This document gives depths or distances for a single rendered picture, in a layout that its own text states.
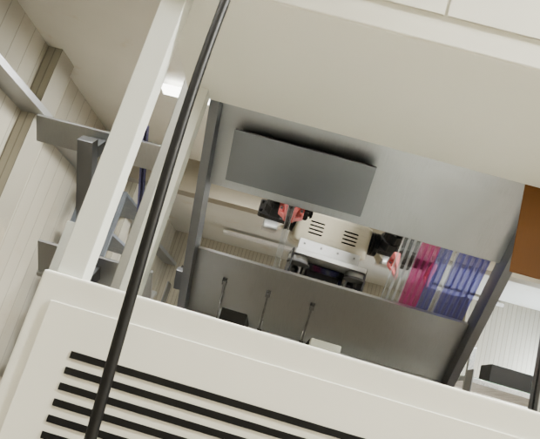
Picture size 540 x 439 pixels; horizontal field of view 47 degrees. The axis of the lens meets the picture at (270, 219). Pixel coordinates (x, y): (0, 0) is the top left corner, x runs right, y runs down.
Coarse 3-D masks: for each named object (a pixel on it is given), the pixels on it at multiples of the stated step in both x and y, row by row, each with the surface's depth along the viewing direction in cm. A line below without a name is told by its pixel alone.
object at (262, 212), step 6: (264, 204) 224; (270, 204) 219; (258, 210) 223; (264, 210) 221; (270, 210) 219; (276, 210) 218; (264, 216) 220; (270, 216) 220; (276, 216) 220; (282, 222) 221
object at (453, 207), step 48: (240, 144) 130; (288, 144) 128; (336, 144) 130; (288, 192) 133; (336, 192) 131; (384, 192) 133; (432, 192) 131; (480, 192) 129; (432, 240) 136; (480, 240) 134
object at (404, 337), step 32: (224, 256) 149; (192, 288) 156; (256, 288) 152; (288, 288) 150; (320, 288) 148; (256, 320) 157; (288, 320) 155; (320, 320) 153; (352, 320) 151; (384, 320) 149; (416, 320) 148; (448, 320) 146; (352, 352) 156; (384, 352) 154; (416, 352) 152; (448, 352) 150
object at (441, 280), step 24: (408, 240) 139; (408, 264) 142; (432, 264) 140; (456, 264) 139; (480, 264) 138; (384, 288) 146; (408, 288) 145; (432, 288) 144; (456, 288) 142; (456, 312) 146
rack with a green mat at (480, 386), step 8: (472, 352) 328; (472, 360) 327; (472, 368) 326; (464, 376) 327; (456, 384) 354; (472, 384) 332; (480, 384) 324; (488, 384) 324; (496, 384) 324; (480, 392) 359; (488, 392) 347; (496, 392) 335; (504, 392) 324; (512, 392) 323; (520, 392) 323; (504, 400) 362; (512, 400) 350; (520, 400) 338; (528, 400) 328
